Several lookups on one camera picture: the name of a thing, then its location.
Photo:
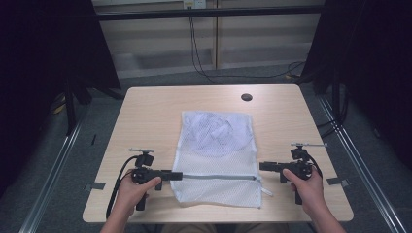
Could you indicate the grey tape strip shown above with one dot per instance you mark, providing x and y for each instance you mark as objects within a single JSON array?
[
  {"x": 336, "y": 181},
  {"x": 95, "y": 186}
]

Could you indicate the yellow object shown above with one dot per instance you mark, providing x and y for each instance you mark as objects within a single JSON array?
[{"x": 59, "y": 108}]

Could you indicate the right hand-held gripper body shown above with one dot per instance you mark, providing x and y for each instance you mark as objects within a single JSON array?
[{"x": 301, "y": 168}]

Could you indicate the white mesh laundry bag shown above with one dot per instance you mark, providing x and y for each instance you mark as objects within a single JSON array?
[{"x": 220, "y": 191}]

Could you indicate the person's left hand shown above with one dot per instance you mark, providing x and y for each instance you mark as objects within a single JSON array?
[{"x": 132, "y": 194}]

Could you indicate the white cloth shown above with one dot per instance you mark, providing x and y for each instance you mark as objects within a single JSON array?
[{"x": 213, "y": 131}]

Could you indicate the metal floor rail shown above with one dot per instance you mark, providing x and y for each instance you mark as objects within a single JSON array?
[
  {"x": 48, "y": 187},
  {"x": 362, "y": 174}
]

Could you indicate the black horizontal bar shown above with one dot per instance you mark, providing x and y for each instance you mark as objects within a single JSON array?
[{"x": 207, "y": 13}]

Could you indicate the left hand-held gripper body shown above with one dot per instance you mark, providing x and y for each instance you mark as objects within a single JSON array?
[{"x": 144, "y": 174}]

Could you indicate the white wall socket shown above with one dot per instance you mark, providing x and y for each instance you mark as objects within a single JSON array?
[{"x": 194, "y": 4}]

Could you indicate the person's right hand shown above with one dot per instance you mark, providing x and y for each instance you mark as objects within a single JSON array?
[{"x": 311, "y": 194}]

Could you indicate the black curtain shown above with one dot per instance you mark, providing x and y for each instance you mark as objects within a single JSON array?
[
  {"x": 372, "y": 64},
  {"x": 39, "y": 64}
]

